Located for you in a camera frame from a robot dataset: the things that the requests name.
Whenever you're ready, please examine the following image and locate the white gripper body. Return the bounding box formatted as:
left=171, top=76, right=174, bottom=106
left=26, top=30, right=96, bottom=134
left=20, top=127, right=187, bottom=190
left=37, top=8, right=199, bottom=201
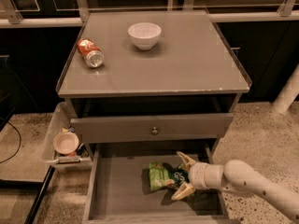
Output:
left=189, top=162, right=224, bottom=189

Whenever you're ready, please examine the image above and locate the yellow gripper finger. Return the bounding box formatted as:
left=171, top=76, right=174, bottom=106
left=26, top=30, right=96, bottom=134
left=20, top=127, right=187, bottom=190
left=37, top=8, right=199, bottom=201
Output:
left=171, top=182, right=195, bottom=201
left=177, top=151, right=196, bottom=172

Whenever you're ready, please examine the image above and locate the green rice chip bag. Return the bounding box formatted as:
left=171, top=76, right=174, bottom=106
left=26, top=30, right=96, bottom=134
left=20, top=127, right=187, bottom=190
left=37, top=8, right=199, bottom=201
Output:
left=149, top=162, right=190, bottom=192

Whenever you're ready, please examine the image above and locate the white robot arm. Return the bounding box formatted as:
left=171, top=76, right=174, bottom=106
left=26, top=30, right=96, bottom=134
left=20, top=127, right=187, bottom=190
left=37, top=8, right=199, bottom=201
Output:
left=182, top=71, right=299, bottom=224

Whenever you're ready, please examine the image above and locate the upper grey drawer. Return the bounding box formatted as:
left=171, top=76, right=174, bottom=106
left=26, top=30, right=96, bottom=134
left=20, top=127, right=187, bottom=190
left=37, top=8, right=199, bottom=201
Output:
left=71, top=113, right=233, bottom=143

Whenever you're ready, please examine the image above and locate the round brass drawer knob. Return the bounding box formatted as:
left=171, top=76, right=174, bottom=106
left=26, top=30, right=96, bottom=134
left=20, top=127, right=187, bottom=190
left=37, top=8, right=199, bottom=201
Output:
left=151, top=127, right=159, bottom=135

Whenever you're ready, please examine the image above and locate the open middle grey drawer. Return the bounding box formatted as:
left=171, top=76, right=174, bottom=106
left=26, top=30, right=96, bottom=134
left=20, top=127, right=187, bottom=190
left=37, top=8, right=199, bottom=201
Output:
left=82, top=141, right=241, bottom=224

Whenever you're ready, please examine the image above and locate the grey wooden drawer cabinet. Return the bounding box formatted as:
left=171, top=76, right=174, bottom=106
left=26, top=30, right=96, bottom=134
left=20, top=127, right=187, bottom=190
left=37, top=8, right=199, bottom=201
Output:
left=55, top=9, right=252, bottom=156

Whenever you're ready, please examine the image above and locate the small white bowl in bin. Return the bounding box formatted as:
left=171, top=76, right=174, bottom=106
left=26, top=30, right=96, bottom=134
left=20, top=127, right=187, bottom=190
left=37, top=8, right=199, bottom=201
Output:
left=53, top=132, right=79, bottom=155

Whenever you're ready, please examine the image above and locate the clear plastic storage bin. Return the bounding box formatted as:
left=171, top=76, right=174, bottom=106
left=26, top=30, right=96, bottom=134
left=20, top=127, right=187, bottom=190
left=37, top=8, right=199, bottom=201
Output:
left=42, top=102, right=93, bottom=172

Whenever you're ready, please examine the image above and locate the white ceramic bowl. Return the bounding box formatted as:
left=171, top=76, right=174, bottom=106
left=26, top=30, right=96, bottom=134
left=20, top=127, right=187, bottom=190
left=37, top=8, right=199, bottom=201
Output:
left=128, top=22, right=162, bottom=50

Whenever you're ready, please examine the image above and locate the orange soda can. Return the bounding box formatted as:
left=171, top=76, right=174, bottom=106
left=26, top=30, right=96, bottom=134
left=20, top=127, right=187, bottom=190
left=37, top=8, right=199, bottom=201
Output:
left=78, top=38, right=104, bottom=68

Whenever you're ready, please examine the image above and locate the black floor frame bar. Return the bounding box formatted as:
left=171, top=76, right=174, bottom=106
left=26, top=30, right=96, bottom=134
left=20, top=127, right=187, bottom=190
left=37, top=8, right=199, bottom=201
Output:
left=0, top=166, right=55, bottom=224

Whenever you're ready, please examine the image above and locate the black cable on floor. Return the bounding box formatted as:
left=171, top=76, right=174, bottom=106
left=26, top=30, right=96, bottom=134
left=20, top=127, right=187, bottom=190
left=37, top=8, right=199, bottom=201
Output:
left=0, top=117, right=22, bottom=165

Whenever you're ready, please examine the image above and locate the metal railing frame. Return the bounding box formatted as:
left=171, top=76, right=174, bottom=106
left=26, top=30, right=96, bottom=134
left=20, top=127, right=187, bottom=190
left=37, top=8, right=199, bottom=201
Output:
left=0, top=0, right=299, bottom=26

